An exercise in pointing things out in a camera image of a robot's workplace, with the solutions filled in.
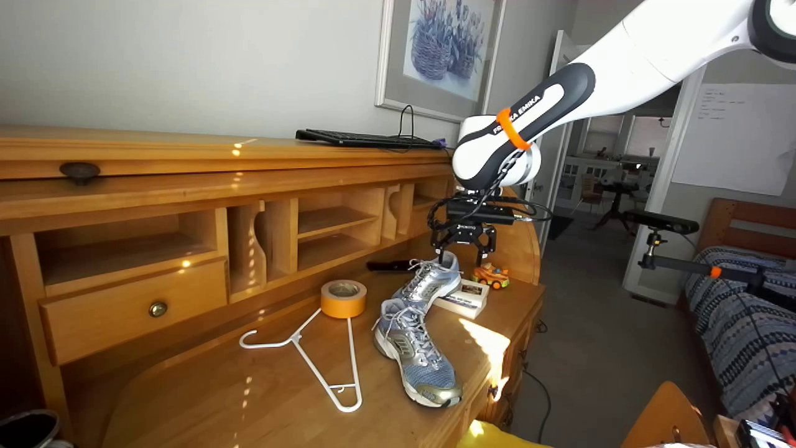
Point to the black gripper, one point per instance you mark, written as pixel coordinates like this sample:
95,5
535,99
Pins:
466,224

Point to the blue grey sneaker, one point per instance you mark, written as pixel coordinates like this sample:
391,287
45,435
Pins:
432,278
427,375

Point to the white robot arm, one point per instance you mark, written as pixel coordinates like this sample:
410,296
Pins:
644,54

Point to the orange toy car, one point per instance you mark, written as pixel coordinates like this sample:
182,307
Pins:
491,277

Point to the black remote control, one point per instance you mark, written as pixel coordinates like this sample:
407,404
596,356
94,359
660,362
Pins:
405,263

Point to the orange masking tape roll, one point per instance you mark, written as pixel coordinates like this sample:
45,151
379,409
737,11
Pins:
344,298

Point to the black keyboard on desk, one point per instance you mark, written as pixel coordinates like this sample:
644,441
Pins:
369,140

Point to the framed blue flower picture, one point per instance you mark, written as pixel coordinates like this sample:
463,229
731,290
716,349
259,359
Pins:
436,54

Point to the yellow cushion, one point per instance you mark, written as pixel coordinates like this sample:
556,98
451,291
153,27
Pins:
483,434

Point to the bed with striped blanket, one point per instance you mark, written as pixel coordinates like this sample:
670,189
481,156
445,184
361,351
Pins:
748,339

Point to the wooden roll-top desk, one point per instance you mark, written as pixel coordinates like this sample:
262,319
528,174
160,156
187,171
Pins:
172,301

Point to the purple object on desk top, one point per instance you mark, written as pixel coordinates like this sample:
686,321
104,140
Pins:
80,171

